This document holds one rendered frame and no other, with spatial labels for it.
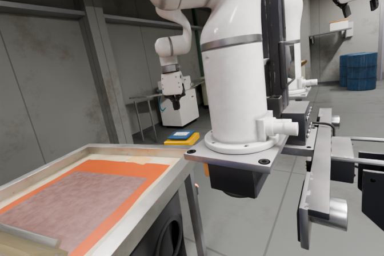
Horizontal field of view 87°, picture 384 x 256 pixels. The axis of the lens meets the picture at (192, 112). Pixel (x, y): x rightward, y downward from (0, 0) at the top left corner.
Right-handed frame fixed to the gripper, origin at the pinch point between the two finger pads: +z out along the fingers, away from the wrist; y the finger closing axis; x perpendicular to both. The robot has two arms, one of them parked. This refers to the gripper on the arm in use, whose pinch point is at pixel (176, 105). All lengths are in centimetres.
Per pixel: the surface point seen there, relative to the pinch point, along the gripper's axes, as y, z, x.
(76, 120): 264, 41, -136
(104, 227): -7, 15, 55
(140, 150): 8.1, 12.8, 21.1
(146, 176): -3.7, 15.5, 34.2
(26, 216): 19, 15, 57
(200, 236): -2, 71, 2
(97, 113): 257, 39, -173
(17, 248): -5, 8, 68
